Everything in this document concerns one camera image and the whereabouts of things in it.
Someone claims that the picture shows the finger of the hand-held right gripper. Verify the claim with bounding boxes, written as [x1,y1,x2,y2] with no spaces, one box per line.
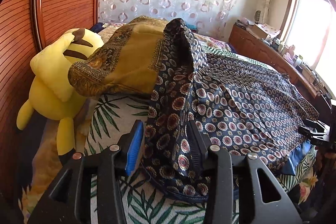
[298,126,328,141]
[304,119,330,134]

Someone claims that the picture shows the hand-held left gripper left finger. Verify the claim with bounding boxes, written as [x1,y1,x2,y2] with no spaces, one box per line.
[28,120,145,224]

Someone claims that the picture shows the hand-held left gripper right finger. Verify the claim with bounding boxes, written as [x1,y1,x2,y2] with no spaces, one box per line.
[188,120,302,224]

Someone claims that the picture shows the navy circle-patterned garment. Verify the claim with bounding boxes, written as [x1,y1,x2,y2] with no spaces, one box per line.
[142,18,319,199]

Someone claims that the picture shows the pink plastic holder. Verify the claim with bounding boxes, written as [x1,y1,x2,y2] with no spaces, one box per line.
[283,46,296,62]

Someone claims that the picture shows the mustard paisley cloth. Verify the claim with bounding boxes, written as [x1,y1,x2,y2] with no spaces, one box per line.
[68,16,171,97]

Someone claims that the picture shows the yellow floral sheet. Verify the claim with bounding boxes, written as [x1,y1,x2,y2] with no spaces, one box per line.
[18,119,92,224]

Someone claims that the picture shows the wooden framed window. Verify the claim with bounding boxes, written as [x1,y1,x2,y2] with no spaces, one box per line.
[280,0,336,88]

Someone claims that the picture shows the yellow plush toy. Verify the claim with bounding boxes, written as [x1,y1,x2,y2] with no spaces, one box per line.
[16,28,104,156]

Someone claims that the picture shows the long wooden cabinet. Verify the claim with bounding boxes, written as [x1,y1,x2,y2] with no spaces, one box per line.
[228,24,334,114]

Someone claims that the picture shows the pink floral blanket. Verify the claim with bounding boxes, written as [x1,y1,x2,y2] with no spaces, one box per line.
[189,30,237,54]

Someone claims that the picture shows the cardboard box with dotted paper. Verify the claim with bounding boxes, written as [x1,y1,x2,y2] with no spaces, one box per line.
[248,24,280,41]

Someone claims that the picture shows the pile of papers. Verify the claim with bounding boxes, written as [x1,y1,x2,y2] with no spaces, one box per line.
[235,18,250,29]

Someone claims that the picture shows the wooden slatted wardrobe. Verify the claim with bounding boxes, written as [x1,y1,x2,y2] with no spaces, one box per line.
[0,0,105,203]

